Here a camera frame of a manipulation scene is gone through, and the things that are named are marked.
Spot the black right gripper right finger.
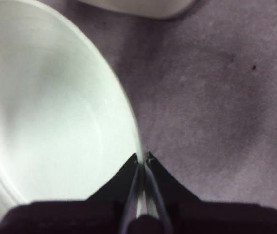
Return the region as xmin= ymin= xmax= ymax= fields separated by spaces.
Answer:
xmin=144 ymin=151 xmax=277 ymax=234

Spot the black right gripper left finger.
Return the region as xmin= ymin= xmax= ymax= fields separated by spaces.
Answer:
xmin=0 ymin=152 xmax=139 ymax=234

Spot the pale green round plate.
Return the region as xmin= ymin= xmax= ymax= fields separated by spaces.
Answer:
xmin=0 ymin=0 xmax=146 ymax=228

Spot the cream toaster with chrome top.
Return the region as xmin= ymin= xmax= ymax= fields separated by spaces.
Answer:
xmin=76 ymin=0 xmax=196 ymax=20

